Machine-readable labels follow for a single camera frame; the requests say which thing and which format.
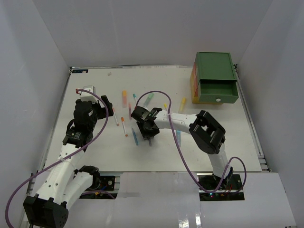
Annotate blue gel pen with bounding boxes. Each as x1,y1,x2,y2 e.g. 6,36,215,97
131,127,139,146

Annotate pink translucent gel pen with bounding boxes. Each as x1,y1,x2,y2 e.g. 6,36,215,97
128,102,132,121

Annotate green drawer box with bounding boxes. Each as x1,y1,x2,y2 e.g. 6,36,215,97
194,52,239,104

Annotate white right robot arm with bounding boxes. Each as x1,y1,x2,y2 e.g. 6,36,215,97
131,106,233,190

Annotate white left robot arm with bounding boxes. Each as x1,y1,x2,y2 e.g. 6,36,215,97
23,94,114,228

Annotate pink cap marker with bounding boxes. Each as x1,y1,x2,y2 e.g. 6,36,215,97
112,108,119,126

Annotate orange cap marker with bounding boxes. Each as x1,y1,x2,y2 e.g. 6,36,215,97
121,117,128,137

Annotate orange cap highlighter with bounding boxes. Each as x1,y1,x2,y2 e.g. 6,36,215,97
122,90,127,108

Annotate green cap highlighter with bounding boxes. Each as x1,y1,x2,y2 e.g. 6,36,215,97
143,93,154,109

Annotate blue cap highlighter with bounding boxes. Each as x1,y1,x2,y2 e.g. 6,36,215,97
175,130,181,147

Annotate blue label sticker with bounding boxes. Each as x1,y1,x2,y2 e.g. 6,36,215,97
72,69,88,74

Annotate yellow cap highlighter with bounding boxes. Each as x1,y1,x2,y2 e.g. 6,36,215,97
178,97,187,114

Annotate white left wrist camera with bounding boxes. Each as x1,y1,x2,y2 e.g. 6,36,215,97
76,85,98,104

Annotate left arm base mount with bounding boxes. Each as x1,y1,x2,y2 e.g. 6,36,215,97
80,175,117,200

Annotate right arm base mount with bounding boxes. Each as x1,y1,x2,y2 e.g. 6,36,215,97
198,174,245,202

